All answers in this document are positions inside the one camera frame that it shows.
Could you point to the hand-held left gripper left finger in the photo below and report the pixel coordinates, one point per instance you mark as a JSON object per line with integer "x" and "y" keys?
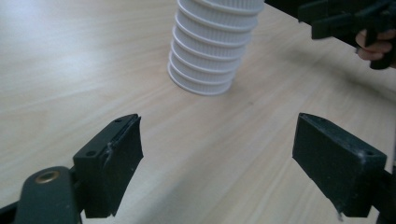
{"x": 106, "y": 174}

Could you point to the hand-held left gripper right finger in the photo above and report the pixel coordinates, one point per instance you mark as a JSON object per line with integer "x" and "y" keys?
{"x": 336, "y": 168}

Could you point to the stack of white ribbed cups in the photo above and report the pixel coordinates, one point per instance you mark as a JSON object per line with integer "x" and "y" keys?
{"x": 208, "y": 53}

